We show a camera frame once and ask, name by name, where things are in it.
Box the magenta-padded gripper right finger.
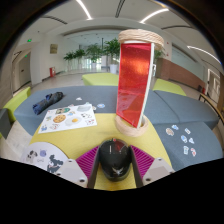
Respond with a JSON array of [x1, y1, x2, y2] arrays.
[[129, 144, 175, 188]]

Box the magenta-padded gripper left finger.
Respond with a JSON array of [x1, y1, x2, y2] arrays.
[[54, 145, 102, 190]]

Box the black computer mouse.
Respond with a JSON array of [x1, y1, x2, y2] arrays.
[[98, 138, 132, 183]]

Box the round white printed mouse pad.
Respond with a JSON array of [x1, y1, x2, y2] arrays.
[[20, 141, 69, 174]]

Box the white sticker sheet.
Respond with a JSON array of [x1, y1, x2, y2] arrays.
[[37, 103, 98, 135]]

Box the dark blue folded umbrella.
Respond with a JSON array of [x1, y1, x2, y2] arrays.
[[32, 91, 64, 116]]

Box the lime green bench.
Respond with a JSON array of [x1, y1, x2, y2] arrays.
[[152, 78, 187, 97], [2, 86, 32, 123], [81, 72, 121, 87]]

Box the grey upholstered pouf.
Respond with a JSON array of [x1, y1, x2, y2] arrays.
[[0, 108, 13, 139]]

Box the row of potted plants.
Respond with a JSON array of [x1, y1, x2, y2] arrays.
[[63, 37, 165, 75]]

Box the ceiling strip lights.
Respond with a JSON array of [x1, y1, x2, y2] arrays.
[[74, 0, 223, 66]]

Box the red panel rope-wrapped stand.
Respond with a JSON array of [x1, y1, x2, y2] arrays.
[[114, 28, 165, 138]]

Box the brass wall plaque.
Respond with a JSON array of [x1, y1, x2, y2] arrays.
[[49, 43, 59, 55]]

